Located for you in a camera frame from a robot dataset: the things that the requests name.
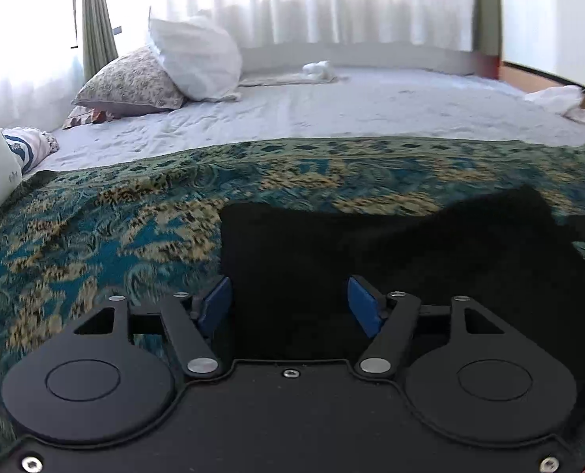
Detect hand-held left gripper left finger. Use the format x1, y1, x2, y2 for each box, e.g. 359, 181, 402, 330
72, 276, 233, 381

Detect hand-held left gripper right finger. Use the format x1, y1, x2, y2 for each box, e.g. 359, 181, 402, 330
348, 276, 506, 381

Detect black pants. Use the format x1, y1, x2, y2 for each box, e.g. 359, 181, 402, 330
218, 184, 585, 407

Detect large crumpled white cloth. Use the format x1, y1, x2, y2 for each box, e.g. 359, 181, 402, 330
523, 85, 585, 126

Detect teal and gold patterned blanket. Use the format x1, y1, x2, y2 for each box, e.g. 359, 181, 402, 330
0, 137, 585, 460

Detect white bedsheet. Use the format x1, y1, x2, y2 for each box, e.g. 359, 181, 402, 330
23, 65, 585, 174

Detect small brown patterned pillow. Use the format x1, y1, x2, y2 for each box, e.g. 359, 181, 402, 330
62, 105, 116, 130

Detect grey floral pillow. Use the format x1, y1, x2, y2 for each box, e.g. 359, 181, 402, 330
71, 45, 189, 118

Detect small crumpled white cloth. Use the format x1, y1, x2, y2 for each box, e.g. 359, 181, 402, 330
301, 60, 340, 84

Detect green curtain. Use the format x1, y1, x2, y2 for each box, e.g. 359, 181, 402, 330
471, 0, 503, 59
80, 0, 121, 84

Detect striped white blue pillow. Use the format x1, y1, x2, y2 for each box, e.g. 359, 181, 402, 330
0, 127, 60, 174

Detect plain white pillow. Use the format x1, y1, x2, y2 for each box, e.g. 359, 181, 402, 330
147, 7, 244, 103

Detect white sheer curtain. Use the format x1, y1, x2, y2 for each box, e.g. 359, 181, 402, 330
0, 0, 477, 120

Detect wooden bed frame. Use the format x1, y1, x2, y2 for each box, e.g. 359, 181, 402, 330
478, 53, 585, 121

